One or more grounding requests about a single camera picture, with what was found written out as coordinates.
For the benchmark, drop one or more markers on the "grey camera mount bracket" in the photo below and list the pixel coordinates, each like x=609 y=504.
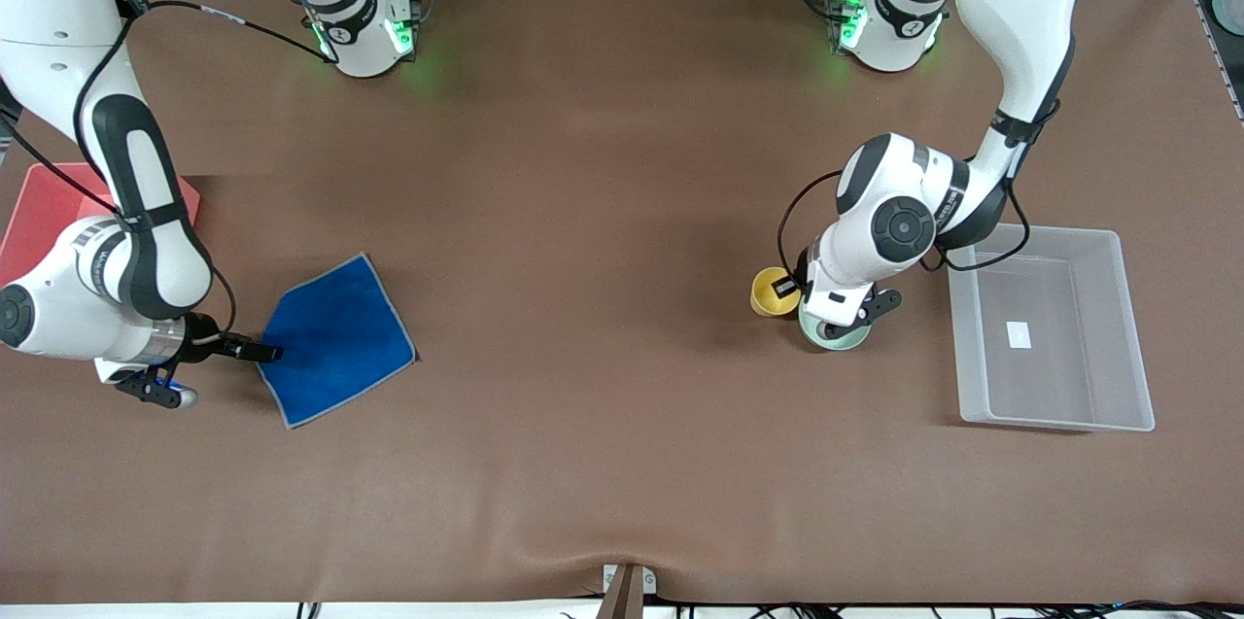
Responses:
x=627 y=590

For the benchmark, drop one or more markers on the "pink plastic bin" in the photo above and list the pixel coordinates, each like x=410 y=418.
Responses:
x=39 y=201

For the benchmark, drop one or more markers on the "yellow plastic cup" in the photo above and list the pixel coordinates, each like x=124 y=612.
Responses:
x=766 y=306

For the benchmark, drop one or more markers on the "mint green bowl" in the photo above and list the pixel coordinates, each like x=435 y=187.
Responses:
x=812 y=332

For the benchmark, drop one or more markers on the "white label sticker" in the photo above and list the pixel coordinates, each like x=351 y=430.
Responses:
x=1019 y=334

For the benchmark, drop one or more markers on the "clear plastic bin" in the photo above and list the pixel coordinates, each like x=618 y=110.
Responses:
x=1050 y=386

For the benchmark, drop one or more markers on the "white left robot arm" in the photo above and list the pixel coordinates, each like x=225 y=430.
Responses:
x=1020 y=17

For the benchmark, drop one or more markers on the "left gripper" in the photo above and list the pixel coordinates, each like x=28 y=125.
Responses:
x=803 y=280

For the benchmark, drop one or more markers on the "brown table cover sheet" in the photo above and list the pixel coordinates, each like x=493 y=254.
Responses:
x=603 y=211

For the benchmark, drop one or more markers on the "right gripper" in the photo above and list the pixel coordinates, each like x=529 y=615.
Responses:
x=206 y=348

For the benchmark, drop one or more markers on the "blue microfibre cloth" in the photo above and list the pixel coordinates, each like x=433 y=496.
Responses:
x=340 y=347

